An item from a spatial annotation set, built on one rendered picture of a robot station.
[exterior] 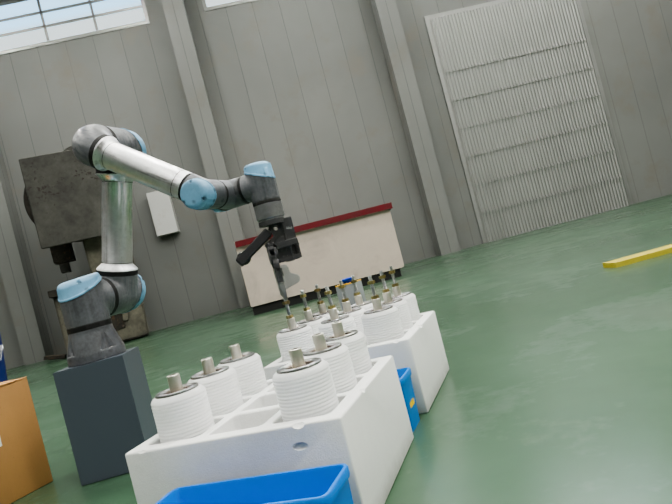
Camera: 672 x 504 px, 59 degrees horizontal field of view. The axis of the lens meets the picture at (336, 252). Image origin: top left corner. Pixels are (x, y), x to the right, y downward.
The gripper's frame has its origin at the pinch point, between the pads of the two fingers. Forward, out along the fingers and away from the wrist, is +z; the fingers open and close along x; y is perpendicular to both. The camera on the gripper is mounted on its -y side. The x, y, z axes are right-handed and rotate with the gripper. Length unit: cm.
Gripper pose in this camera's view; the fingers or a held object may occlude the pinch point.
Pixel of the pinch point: (282, 295)
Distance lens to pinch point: 157.3
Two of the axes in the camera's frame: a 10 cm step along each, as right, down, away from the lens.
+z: 2.5, 9.7, 0.0
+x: -1.5, 0.4, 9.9
